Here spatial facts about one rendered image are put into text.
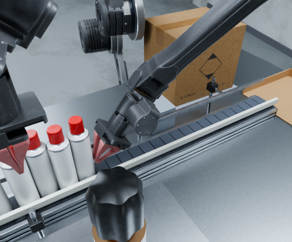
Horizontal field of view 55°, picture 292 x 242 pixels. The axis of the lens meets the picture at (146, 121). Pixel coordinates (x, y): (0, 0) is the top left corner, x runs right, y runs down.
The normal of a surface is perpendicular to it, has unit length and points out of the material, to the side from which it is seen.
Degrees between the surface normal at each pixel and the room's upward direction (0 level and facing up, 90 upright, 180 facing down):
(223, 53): 90
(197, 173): 0
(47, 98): 0
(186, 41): 49
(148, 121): 85
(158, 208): 0
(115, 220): 90
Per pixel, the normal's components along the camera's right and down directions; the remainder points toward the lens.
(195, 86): 0.49, 0.55
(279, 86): 0.00, -0.77
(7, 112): 0.86, 0.30
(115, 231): -0.35, 0.59
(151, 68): -0.69, -0.32
